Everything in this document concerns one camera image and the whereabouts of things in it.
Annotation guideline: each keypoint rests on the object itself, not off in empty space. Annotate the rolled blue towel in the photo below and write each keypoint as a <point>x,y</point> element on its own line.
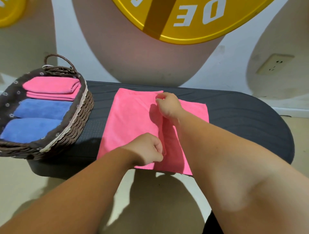
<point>43,109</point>
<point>29,130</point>

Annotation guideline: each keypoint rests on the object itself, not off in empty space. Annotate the folded pink towel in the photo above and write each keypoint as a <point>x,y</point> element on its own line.
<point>60,96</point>
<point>52,84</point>

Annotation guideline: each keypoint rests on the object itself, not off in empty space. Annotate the person's left hand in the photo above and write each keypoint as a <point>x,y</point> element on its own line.
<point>144,149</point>

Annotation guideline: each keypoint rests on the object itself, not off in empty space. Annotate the person's left forearm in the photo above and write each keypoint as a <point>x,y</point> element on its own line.
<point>72,200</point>

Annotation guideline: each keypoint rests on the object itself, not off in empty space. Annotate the person's right hand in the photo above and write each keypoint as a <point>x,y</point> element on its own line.
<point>169,106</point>

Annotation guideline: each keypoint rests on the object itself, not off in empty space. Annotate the small yellow round sign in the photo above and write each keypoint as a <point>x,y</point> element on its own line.
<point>9,12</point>

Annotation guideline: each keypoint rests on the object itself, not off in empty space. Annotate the person's right forearm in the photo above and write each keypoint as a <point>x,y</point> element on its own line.
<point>231,173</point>

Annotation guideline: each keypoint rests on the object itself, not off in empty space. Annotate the brown wicker basket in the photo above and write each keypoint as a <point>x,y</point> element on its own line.
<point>72,125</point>

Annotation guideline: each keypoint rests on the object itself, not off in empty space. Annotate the pink microfiber towel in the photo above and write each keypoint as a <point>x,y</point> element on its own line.
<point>132,125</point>

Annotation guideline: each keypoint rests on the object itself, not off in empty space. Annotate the person's left fingers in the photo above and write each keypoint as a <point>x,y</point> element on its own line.
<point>158,150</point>

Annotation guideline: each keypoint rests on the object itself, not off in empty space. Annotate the dark floral basket liner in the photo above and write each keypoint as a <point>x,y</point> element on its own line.
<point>72,113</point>

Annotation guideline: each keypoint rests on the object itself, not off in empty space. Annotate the large yellow round sign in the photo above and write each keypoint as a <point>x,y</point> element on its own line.
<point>193,16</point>

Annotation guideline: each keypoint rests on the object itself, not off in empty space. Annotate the person's right fingers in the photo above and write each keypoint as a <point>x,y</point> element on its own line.
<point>161,98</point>

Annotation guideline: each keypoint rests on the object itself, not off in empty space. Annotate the white wall socket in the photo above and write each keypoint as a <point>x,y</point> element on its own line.
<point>274,64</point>

